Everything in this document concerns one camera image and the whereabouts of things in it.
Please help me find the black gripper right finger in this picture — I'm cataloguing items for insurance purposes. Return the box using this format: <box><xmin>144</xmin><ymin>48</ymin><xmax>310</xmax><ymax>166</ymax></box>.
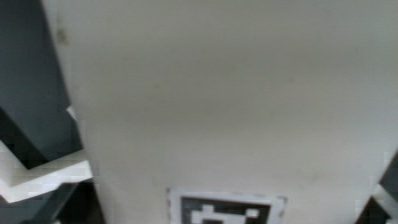
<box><xmin>356</xmin><ymin>186</ymin><xmax>398</xmax><ymax>224</ymax></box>

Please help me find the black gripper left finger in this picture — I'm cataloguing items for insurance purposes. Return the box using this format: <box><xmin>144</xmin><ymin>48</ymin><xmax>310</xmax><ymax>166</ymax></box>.
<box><xmin>29</xmin><ymin>182</ymin><xmax>96</xmax><ymax>224</ymax></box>

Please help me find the white cabinet block with markers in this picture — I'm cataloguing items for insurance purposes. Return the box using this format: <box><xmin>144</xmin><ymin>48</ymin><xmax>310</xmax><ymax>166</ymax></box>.
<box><xmin>43</xmin><ymin>0</ymin><xmax>398</xmax><ymax>224</ymax></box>

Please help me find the white U-shaped table fence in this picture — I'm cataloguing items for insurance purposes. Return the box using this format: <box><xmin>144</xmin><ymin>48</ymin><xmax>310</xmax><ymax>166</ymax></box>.
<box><xmin>0</xmin><ymin>140</ymin><xmax>93</xmax><ymax>203</ymax></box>

